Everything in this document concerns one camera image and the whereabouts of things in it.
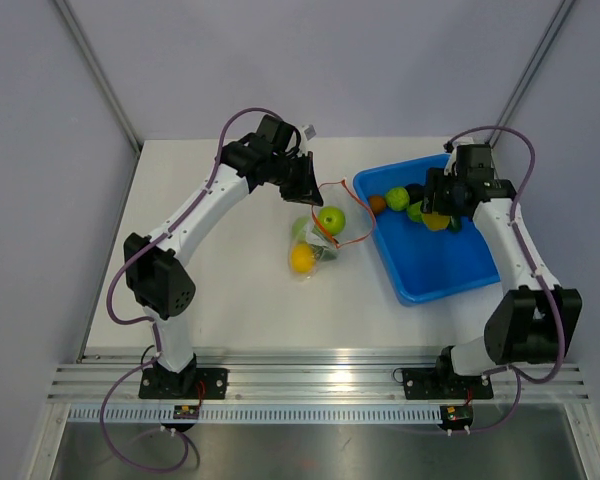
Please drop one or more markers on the yellow star fruit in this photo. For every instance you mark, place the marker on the yellow star fruit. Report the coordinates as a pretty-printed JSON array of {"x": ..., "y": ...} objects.
[{"x": 435, "y": 222}]

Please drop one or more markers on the dark green lime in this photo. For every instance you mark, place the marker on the dark green lime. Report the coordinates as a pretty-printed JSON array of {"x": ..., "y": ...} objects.
[{"x": 323, "y": 254}]

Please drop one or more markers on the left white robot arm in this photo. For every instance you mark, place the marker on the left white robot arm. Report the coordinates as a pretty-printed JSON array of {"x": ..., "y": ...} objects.
[{"x": 155, "y": 264}]

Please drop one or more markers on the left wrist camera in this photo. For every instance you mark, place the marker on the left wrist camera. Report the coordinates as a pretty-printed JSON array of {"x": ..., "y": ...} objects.
[{"x": 307, "y": 133}]

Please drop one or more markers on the yellow lemon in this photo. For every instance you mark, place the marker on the yellow lemon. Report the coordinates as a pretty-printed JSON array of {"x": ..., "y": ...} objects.
[{"x": 302, "y": 259}]

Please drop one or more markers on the brown kiwi fruit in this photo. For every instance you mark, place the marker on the brown kiwi fruit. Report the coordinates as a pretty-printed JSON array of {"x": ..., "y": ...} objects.
[{"x": 377, "y": 204}]

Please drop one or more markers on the aluminium frame post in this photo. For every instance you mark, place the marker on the aluminium frame post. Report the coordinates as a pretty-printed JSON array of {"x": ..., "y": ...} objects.
[
  {"x": 86, "y": 51},
  {"x": 536, "y": 60}
]

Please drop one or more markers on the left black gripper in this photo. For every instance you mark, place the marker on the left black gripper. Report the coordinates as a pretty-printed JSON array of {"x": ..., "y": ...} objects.
[{"x": 306, "y": 189}]

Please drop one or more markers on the left aluminium frame post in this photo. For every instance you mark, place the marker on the left aluminium frame post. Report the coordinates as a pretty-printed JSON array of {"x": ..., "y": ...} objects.
[{"x": 86, "y": 51}]

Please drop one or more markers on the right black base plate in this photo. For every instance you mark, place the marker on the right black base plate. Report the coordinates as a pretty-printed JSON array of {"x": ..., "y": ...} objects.
[{"x": 431, "y": 384}]

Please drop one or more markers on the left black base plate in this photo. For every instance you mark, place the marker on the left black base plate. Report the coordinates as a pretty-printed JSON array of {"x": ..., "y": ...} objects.
[{"x": 206, "y": 383}]

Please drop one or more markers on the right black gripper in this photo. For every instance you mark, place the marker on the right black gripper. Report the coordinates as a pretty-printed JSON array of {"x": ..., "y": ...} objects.
[{"x": 435, "y": 179}]

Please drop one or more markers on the white slotted cable duct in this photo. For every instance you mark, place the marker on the white slotted cable duct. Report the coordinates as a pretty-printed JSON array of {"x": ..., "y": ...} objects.
[{"x": 257, "y": 414}]

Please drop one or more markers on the clear zip bag orange zipper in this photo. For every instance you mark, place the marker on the clear zip bag orange zipper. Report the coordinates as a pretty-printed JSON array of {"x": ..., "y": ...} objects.
[{"x": 323, "y": 233}]

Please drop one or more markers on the bumpy green fruit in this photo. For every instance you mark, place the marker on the bumpy green fruit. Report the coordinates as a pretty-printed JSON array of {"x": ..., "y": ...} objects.
[{"x": 397, "y": 199}]

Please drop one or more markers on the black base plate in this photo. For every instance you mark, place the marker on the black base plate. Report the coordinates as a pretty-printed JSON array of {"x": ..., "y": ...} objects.
[
  {"x": 206, "y": 383},
  {"x": 431, "y": 384}
]

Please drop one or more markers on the blue plastic bin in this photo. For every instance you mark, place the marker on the blue plastic bin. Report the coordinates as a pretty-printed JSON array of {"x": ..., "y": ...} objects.
[{"x": 422, "y": 265}]

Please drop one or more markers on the aluminium mounting rail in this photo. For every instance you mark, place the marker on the aluminium mounting rail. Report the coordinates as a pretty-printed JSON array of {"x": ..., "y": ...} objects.
[{"x": 305, "y": 376}]

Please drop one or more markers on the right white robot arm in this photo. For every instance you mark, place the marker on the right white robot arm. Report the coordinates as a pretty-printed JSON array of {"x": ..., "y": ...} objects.
[{"x": 531, "y": 328}]

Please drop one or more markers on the dark avocado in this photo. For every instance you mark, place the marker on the dark avocado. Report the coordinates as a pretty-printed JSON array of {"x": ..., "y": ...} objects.
[{"x": 415, "y": 192}]

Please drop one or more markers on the green cucumber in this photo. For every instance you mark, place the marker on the green cucumber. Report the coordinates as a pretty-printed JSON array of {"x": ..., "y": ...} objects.
[{"x": 455, "y": 225}]

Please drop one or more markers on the light green apple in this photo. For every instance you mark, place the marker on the light green apple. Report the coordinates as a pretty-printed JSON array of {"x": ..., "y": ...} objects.
[{"x": 332, "y": 219}]

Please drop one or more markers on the green star fruit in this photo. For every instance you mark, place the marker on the green star fruit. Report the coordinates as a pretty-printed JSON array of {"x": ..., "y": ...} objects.
[{"x": 414, "y": 212}]

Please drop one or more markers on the right aluminium frame post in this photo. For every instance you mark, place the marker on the right aluminium frame post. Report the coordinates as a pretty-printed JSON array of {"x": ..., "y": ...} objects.
[{"x": 536, "y": 60}]

